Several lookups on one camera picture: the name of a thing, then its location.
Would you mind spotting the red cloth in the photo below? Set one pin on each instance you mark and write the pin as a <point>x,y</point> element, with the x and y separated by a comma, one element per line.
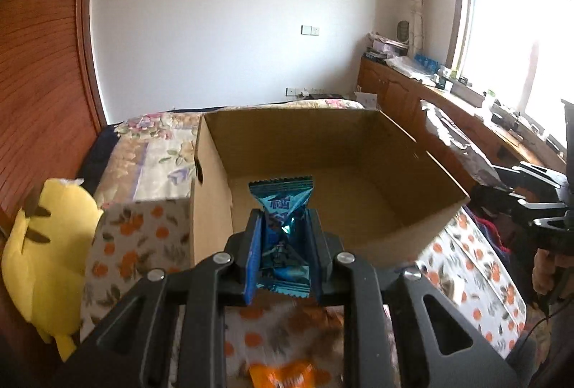
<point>493,231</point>

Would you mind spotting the stack of boxes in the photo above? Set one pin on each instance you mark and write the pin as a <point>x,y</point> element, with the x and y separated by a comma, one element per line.
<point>385,49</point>

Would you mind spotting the long wooden cabinet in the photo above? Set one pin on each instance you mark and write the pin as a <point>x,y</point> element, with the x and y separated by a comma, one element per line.
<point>394,94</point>

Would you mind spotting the white plastic bags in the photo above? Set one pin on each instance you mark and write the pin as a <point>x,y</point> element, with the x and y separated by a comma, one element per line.
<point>410,67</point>

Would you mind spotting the floral quilt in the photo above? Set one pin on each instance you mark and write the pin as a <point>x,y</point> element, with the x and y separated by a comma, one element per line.
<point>152,154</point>

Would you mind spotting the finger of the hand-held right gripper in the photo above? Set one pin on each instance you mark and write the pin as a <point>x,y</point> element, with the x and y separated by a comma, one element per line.
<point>502,199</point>
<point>540,177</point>

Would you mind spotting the cardboard box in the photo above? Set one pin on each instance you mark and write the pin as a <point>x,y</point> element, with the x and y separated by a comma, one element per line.
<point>291,136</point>

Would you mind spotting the wooden framed window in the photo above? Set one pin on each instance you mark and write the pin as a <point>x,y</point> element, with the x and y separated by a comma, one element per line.
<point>506,33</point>

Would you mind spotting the yellow plush toy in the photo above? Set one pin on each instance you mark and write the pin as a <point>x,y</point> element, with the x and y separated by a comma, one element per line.
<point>45,262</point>

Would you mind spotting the person's dark trousers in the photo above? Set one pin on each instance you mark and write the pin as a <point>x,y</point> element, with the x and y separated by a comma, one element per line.
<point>527,361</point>

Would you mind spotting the person's right hand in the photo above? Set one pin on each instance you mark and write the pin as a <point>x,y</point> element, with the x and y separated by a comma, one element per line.
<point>545,276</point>

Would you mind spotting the green-capped bottle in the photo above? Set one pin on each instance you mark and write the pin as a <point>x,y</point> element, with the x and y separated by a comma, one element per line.
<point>491,95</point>

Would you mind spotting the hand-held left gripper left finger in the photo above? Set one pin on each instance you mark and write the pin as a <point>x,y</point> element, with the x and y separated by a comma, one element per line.
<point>254,253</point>

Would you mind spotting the round patterned fan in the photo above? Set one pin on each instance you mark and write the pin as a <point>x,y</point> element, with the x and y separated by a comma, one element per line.
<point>403,31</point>

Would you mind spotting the dark blue cloth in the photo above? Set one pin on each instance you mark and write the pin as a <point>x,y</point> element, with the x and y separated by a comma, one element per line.
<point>96,152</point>

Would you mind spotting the blue pack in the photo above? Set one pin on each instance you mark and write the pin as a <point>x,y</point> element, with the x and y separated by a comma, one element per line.
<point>426,62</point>

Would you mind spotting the clear plastic cover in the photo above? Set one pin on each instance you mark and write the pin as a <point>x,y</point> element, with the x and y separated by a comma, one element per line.
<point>457,136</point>

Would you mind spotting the wooden panelled wardrobe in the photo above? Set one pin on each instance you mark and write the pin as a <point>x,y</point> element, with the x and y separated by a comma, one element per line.
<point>40,56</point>

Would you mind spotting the white wall switch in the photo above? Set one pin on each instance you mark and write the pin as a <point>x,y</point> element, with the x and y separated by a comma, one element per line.
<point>310,30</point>

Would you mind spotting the orange-print pillow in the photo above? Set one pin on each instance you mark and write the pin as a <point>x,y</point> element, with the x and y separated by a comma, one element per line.
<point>134,244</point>

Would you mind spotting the orange-print bedsheet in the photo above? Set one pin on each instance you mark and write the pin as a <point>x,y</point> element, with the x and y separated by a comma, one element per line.
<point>475,280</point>

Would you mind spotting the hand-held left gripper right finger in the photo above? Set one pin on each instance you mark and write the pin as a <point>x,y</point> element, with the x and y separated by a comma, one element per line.
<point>314,253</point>

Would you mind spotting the white wall socket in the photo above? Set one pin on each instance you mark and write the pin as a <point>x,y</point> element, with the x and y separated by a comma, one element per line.
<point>296,92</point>

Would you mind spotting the orange snack packet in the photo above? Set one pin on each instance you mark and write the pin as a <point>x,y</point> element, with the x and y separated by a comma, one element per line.
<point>282,377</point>

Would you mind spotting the blue snack packet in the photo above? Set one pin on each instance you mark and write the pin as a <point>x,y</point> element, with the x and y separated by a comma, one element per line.
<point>280,202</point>

